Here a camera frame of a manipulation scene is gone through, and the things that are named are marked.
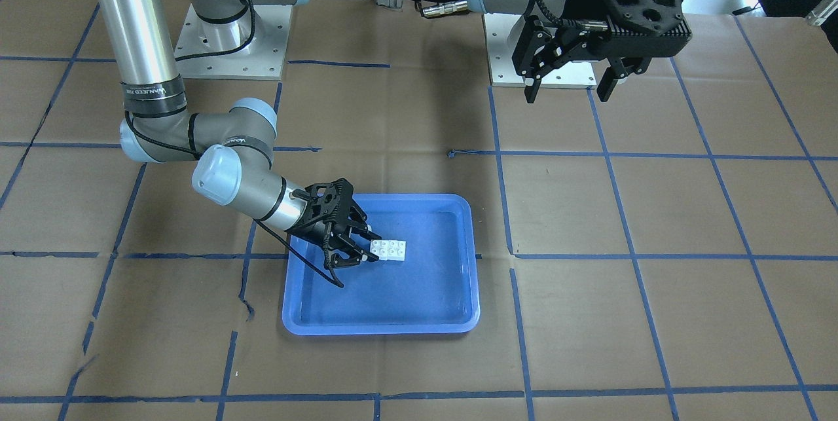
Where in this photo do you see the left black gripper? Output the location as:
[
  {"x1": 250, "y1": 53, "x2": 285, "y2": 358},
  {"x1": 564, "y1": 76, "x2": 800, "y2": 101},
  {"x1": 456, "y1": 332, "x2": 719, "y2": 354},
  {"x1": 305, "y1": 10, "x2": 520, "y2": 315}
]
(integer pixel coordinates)
[{"x1": 512, "y1": 0, "x2": 693, "y2": 104}]

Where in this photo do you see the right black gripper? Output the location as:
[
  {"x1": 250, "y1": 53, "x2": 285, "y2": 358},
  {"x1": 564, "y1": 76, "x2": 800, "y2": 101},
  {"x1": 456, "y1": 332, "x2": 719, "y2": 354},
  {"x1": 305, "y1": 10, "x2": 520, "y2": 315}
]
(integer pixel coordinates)
[{"x1": 287, "y1": 177, "x2": 383, "y2": 270}]

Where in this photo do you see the white building block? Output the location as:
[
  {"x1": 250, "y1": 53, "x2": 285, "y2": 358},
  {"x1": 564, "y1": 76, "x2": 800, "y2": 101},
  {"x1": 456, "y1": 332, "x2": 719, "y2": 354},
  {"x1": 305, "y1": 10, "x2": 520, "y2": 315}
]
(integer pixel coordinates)
[
  {"x1": 381, "y1": 240, "x2": 407, "y2": 262},
  {"x1": 369, "y1": 240, "x2": 390, "y2": 261}
]

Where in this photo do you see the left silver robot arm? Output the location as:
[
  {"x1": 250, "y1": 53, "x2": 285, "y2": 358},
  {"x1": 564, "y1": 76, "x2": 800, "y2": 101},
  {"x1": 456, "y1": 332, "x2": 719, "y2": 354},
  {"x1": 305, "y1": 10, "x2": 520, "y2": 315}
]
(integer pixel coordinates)
[{"x1": 467, "y1": 0, "x2": 692, "y2": 103}]

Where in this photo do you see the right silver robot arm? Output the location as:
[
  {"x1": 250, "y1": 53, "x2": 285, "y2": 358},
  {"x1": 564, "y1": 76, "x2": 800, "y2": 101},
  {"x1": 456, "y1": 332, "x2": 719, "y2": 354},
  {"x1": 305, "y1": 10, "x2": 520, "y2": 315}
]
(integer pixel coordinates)
[{"x1": 99, "y1": 0, "x2": 387, "y2": 278}]

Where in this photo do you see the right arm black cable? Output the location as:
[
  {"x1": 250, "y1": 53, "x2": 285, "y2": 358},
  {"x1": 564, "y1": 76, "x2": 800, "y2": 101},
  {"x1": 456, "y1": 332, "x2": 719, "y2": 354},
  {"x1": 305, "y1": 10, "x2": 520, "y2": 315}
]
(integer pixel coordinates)
[{"x1": 124, "y1": 0, "x2": 346, "y2": 289}]

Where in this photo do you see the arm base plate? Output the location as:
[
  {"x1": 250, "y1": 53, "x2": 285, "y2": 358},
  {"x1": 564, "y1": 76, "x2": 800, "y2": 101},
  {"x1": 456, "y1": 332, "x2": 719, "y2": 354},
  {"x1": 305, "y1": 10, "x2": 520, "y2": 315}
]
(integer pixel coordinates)
[
  {"x1": 175, "y1": 5, "x2": 293, "y2": 81},
  {"x1": 483, "y1": 12, "x2": 597, "y2": 89}
]

